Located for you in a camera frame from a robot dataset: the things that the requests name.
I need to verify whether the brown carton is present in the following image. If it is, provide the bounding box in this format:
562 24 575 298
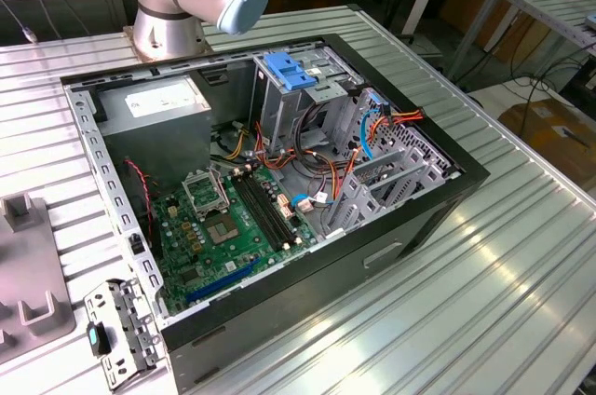
465 0 555 65

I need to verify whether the red black fan wire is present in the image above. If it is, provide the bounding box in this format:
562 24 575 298
124 157 155 247

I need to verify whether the blue data wire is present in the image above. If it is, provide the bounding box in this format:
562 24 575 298
291 91 387 212

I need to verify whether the brown square base plate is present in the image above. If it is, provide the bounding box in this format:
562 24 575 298
121 25 211 64

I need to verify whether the thick black cable bundle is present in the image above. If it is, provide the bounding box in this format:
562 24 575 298
295 101 341 177

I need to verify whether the large cardboard box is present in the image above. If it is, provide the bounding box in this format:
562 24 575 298
497 99 596 191

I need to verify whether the metal slat side table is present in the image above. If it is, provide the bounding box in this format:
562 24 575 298
446 0 596 84

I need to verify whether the blue plastic drive latch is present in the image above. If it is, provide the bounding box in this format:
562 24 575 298
263 52 320 92

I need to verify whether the blue expansion slot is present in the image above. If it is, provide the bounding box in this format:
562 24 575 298
184 257 262 306

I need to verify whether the red orange yellow power wire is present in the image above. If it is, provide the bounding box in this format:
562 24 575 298
325 103 427 210

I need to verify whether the black teal bracket latch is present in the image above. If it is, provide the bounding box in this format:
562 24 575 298
86 322 113 358

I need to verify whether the yellow black wire bundle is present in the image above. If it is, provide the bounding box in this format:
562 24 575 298
209 120 251 163

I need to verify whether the black RAM slot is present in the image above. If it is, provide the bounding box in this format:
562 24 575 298
244 171 300 246
251 170 305 243
238 173 294 250
232 174 289 252

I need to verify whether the grey metal disk bay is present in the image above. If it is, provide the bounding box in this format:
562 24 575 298
320 87 462 240

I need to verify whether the green motherboard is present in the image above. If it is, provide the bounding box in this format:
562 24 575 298
151 164 322 317

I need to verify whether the grey power supply unit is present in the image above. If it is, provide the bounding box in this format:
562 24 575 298
95 75 214 191

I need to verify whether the grey parts rack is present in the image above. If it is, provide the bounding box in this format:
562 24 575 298
0 194 78 363

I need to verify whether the metal socket cover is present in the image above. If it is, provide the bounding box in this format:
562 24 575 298
180 170 232 222

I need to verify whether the red orange wire bundle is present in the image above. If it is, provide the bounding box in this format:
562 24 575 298
253 120 299 172

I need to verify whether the grey metal slot bracket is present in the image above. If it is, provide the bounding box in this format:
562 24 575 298
82 277 167 392

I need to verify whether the beige board connector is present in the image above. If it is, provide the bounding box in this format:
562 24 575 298
277 193 295 223

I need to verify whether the CPU socket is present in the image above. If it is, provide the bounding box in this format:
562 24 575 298
202 212 243 247

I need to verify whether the black open PC case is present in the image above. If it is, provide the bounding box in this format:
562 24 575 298
59 33 493 395

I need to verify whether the grey optical drive cage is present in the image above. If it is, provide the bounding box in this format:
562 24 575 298
249 48 369 158

